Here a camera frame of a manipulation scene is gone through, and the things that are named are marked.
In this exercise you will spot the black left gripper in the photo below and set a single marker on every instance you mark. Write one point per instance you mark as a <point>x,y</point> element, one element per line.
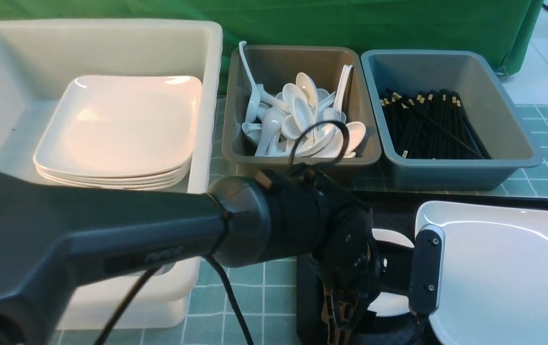
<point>354,269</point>

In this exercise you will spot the small white dish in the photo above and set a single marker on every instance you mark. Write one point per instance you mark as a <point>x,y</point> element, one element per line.
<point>389,304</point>

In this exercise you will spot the large white square plate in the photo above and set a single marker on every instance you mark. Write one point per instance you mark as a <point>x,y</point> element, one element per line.
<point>494,288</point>

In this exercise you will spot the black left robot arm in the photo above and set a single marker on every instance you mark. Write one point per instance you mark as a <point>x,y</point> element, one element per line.
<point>55,239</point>

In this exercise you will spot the green checkered tablecloth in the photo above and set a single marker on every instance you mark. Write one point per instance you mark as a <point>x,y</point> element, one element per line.
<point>266,292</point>

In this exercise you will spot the black serving tray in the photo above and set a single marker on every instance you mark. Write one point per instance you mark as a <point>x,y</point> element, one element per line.
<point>393,211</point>

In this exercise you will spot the pile of white spoons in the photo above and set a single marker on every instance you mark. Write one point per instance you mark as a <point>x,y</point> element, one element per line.
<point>298,99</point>

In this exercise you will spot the pile of black chopsticks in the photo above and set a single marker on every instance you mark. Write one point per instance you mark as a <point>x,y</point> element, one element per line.
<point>431,125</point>

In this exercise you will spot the grey-blue plastic bin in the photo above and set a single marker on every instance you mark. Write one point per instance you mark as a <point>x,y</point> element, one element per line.
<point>490,110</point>

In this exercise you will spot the stack of white square plates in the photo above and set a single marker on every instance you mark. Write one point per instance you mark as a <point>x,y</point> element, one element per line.
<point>123,132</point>

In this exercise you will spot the green backdrop cloth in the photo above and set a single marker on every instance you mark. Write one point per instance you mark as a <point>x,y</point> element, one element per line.
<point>498,30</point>

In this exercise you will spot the large white plastic bin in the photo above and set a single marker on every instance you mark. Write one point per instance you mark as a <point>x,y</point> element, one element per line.
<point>40,58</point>

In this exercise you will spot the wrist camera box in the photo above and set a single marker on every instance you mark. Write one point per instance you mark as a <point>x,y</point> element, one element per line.
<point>426,267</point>

